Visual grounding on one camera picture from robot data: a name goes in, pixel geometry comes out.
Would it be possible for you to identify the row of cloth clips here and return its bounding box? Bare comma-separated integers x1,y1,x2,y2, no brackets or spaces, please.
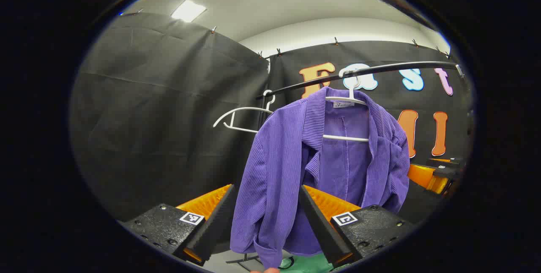
127,8,452,59

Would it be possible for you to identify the green laundry hamper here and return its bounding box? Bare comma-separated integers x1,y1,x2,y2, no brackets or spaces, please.
277,253,339,273

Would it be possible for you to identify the purple ribbed shirt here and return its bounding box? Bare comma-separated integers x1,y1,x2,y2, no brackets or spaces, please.
230,87,410,270

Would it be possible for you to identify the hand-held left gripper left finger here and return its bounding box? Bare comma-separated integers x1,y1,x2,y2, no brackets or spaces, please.
120,183,238,267

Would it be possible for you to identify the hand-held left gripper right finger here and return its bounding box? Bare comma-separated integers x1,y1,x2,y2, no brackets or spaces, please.
298,184,418,269

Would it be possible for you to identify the ceiling light panel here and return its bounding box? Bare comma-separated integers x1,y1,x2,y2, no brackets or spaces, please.
170,0,208,23

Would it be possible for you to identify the white plastic hanger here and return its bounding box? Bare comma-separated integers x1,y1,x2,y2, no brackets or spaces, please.
322,67,372,143
213,90,276,134

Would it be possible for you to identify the black clothes rail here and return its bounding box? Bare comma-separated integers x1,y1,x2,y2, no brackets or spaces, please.
255,60,465,100

